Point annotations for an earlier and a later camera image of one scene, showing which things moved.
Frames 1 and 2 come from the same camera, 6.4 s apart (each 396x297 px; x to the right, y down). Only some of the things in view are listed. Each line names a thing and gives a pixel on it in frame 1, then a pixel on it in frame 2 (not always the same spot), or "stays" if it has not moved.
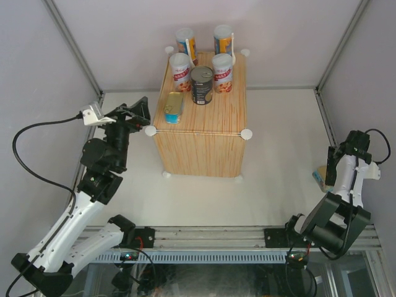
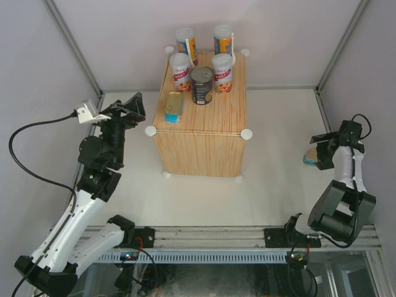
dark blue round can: [202, 84] stays
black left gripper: [138, 113] -> [135, 112]
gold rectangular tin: [172, 107] stays
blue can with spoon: [186, 44] stays
